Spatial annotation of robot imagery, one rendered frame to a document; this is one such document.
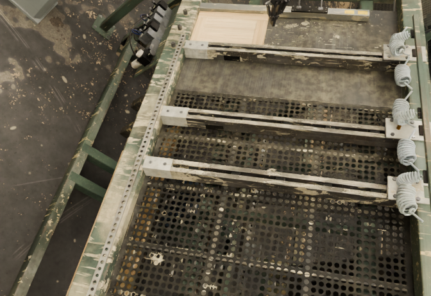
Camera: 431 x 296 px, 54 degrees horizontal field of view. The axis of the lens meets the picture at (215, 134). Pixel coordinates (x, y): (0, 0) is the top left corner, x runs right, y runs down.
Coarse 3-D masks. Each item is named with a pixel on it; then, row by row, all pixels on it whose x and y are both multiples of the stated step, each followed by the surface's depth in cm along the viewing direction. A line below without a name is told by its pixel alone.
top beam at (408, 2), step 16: (400, 0) 226; (416, 0) 222; (400, 16) 221; (416, 64) 196; (416, 80) 191; (416, 96) 185; (416, 144) 171; (416, 160) 167; (416, 224) 154; (416, 240) 152; (416, 256) 150; (416, 272) 148; (416, 288) 146
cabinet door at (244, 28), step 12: (204, 12) 247; (216, 12) 246; (228, 12) 245; (204, 24) 241; (216, 24) 240; (228, 24) 239; (240, 24) 238; (252, 24) 237; (264, 24) 235; (192, 36) 236; (204, 36) 235; (216, 36) 234; (228, 36) 233; (240, 36) 232; (252, 36) 231; (264, 36) 230
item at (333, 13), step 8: (200, 8) 247; (208, 8) 246; (216, 8) 245; (224, 8) 244; (232, 8) 243; (240, 8) 242; (248, 8) 242; (256, 8) 241; (264, 8) 240; (288, 8) 238; (328, 8) 235; (336, 8) 234; (280, 16) 240; (288, 16) 239; (296, 16) 238; (304, 16) 237; (312, 16) 235; (320, 16) 234; (328, 16) 233; (336, 16) 232; (344, 16) 231; (352, 16) 230; (360, 16) 229; (368, 16) 228
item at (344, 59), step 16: (400, 32) 191; (192, 48) 222; (208, 48) 221; (224, 48) 220; (240, 48) 221; (256, 48) 218; (272, 48) 216; (288, 48) 215; (304, 48) 214; (384, 48) 203; (288, 64) 218; (304, 64) 215; (320, 64) 213; (336, 64) 211; (352, 64) 209; (368, 64) 207; (384, 64) 205
